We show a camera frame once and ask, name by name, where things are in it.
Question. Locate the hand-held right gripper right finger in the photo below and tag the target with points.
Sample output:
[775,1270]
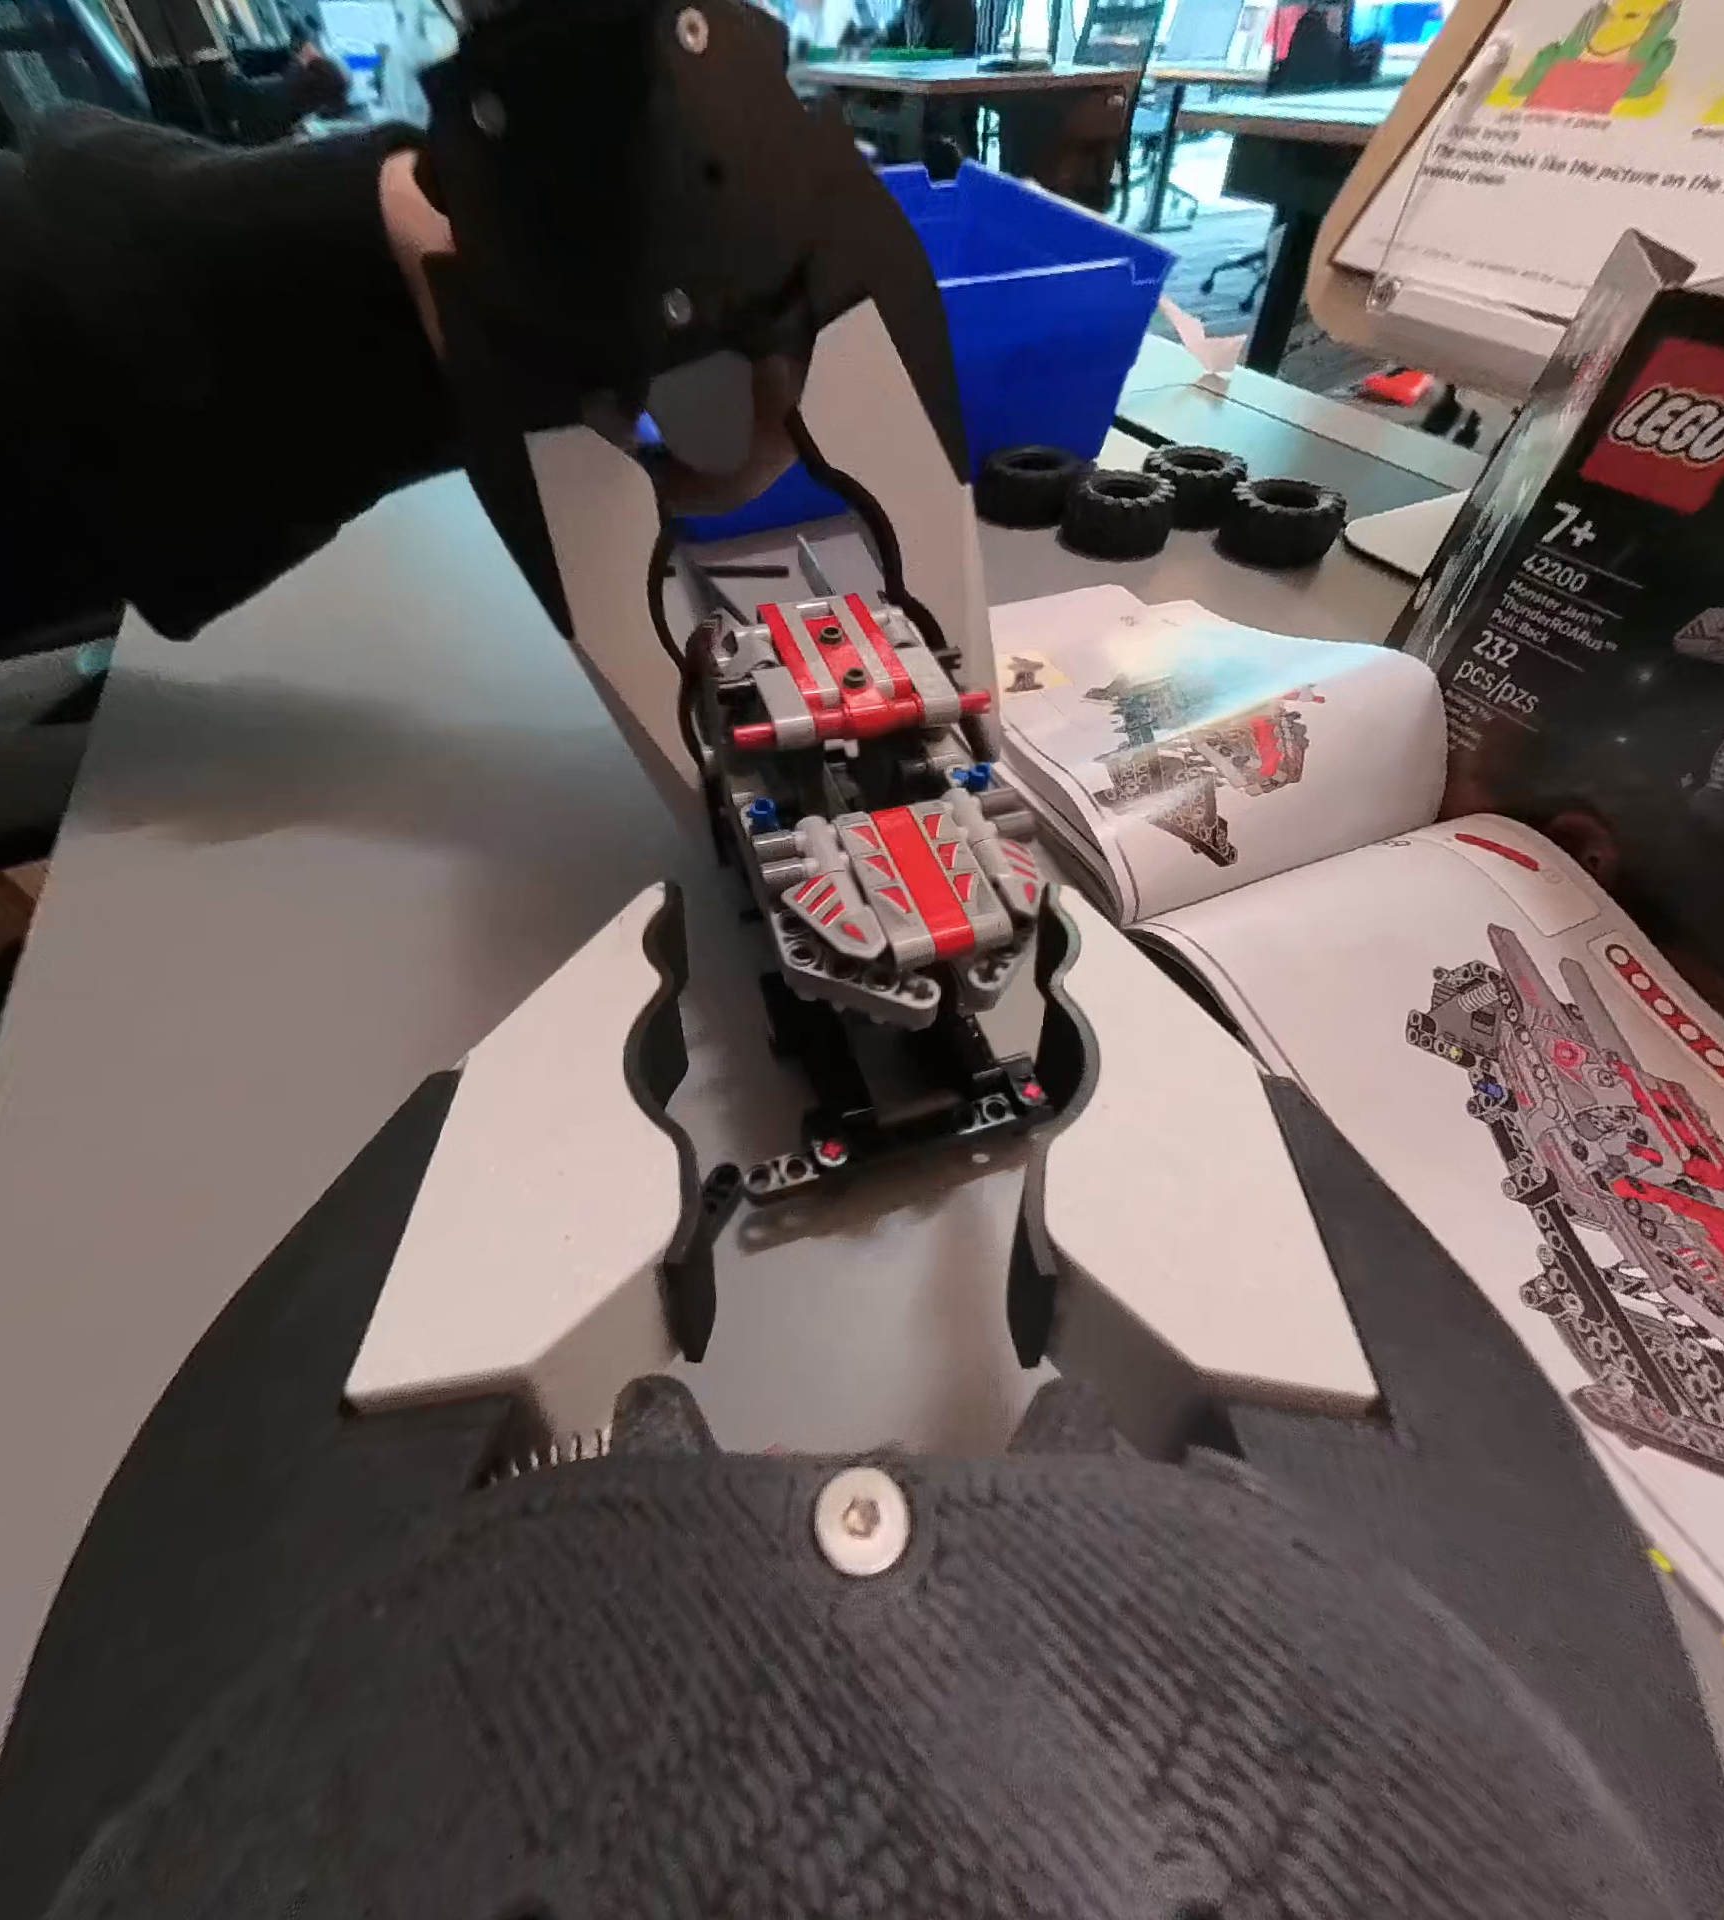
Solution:
[1193,1201]

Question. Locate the grey red toy brick truck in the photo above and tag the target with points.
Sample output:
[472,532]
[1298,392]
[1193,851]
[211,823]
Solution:
[877,886]

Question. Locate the black axle rod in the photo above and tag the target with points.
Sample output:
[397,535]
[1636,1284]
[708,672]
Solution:
[743,570]

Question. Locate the person's left hand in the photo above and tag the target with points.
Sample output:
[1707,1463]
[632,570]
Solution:
[413,240]

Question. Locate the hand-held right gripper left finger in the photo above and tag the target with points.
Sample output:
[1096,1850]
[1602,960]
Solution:
[532,1201]

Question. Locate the open instruction booklet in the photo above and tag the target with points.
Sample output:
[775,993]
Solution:
[1343,930]

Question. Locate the person's left forearm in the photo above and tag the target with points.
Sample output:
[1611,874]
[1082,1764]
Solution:
[126,375]

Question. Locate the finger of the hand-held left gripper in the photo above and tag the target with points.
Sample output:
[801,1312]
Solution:
[906,451]
[599,601]

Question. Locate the blue bin with marker tag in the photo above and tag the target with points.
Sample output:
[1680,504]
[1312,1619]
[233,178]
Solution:
[1027,301]

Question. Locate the printed instruction sign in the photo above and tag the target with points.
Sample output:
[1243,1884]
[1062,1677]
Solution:
[1628,151]

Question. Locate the black toy set box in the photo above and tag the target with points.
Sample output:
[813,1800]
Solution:
[1628,601]

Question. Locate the grey desk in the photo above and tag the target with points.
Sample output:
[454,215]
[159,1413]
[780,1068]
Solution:
[277,901]

